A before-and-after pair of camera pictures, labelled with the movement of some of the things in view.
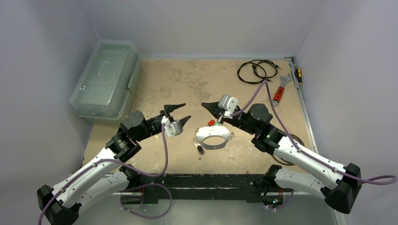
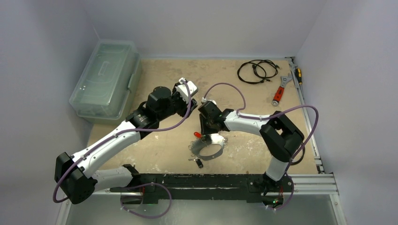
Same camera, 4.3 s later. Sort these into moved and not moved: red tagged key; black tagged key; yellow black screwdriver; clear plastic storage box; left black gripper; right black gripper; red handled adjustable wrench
Moved: right black gripper; red tagged key; left black gripper; black tagged key
Not moved: red handled adjustable wrench; yellow black screwdriver; clear plastic storage box
